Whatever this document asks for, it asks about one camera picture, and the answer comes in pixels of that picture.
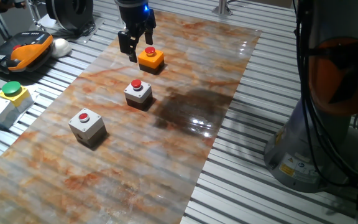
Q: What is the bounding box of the grey box red mushroom button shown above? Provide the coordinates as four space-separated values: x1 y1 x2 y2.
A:
123 78 154 111

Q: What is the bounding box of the orange box red mushroom button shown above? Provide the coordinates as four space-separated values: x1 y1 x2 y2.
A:
137 46 165 75

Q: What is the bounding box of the silver aluminium upright post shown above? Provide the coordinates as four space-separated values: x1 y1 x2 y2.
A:
211 0 233 16

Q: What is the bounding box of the grey box flat red button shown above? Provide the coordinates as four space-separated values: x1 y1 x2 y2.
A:
68 108 108 147

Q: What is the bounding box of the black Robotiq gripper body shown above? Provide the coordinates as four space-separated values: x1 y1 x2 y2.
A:
116 0 157 37

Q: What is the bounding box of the white computer mouse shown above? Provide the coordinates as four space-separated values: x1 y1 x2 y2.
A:
50 38 73 59

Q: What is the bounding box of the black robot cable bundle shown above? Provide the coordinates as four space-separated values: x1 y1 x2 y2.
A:
293 0 358 187

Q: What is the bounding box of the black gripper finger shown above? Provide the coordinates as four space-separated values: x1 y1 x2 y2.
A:
117 29 140 63
144 27 155 46

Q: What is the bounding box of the yellow box green mushroom button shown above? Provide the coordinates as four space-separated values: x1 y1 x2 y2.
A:
0 81 34 113

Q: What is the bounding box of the grey metal base plate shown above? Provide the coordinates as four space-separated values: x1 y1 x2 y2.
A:
37 14 105 44

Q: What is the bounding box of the marble pattern table mat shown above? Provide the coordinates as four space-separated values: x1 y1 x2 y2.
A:
0 9 262 224

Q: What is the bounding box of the orange black teach pendant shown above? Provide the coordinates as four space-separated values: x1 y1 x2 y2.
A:
0 30 54 75

